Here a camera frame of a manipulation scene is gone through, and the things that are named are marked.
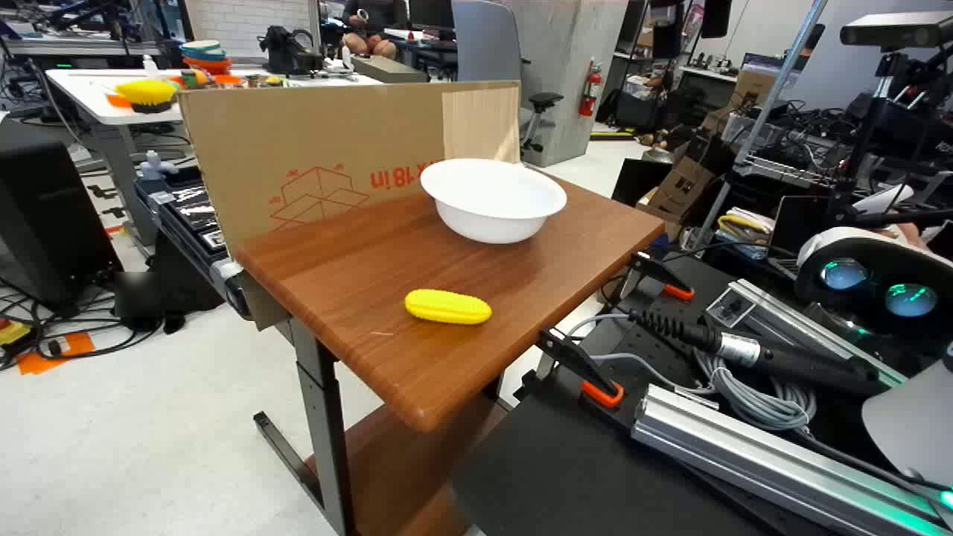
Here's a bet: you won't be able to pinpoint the yellow corn cob toy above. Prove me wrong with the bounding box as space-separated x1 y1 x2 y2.
403 285 494 326

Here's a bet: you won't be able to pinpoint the white plastic bowl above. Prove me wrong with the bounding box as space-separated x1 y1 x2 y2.
416 157 573 246

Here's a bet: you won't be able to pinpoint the black clamp orange tip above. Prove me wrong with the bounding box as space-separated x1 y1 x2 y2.
619 246 701 306
534 323 632 410

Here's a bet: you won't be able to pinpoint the red fire extinguisher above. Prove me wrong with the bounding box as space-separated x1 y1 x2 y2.
579 58 607 119

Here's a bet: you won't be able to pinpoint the brown lower table shelf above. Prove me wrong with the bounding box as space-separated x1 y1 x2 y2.
302 395 510 536

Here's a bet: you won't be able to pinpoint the grey metal table leg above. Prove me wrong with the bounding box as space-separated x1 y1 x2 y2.
251 315 361 536

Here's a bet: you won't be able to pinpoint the brown cardboard box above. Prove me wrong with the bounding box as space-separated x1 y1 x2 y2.
644 154 722 227

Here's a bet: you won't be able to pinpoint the grey office chair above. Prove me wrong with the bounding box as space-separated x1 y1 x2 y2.
449 0 567 161

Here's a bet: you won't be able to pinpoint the brown cardboard panel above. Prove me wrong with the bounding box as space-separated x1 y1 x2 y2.
175 81 448 256

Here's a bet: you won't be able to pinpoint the seated person dark clothes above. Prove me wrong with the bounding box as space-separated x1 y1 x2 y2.
340 0 410 58

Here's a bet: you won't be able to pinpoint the black desktop device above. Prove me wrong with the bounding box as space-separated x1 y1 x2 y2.
259 23 324 76

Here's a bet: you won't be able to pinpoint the black bag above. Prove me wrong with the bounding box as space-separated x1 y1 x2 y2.
110 231 226 335

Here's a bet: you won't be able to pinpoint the silver metal pole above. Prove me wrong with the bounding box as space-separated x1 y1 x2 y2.
690 0 830 253

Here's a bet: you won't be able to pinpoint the clear plastic bottle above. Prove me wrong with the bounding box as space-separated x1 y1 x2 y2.
135 145 168 195

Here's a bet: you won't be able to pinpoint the colourful stacked dishes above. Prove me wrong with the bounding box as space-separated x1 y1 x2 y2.
175 39 236 90

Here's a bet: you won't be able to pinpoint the white pegboard panel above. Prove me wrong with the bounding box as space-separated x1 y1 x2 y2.
181 0 324 58

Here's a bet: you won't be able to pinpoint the yellow round toy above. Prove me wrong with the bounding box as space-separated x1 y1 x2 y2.
114 76 181 112

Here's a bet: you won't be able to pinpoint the white headset green lenses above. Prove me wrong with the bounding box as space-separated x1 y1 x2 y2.
793 224 953 344

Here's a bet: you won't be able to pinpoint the orange floor tape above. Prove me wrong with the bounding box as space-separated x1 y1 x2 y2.
13 329 99 379

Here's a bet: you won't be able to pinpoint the white work table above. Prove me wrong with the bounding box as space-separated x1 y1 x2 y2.
41 64 385 251

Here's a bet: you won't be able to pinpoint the black computer tower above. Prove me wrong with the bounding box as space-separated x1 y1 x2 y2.
0 122 108 315

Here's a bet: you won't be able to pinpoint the white plastic cover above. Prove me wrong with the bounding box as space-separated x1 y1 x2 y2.
860 361 953 487

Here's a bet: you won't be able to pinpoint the silver aluminium rail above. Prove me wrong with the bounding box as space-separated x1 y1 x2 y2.
704 276 912 392
629 380 953 536

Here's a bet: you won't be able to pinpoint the grey coiled cable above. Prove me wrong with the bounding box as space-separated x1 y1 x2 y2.
693 344 823 435

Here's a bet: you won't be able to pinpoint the black corrugated cable connector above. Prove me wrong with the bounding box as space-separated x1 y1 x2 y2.
623 303 881 398

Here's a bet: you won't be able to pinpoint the black camera on stand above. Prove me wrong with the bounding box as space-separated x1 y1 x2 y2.
839 9 953 50

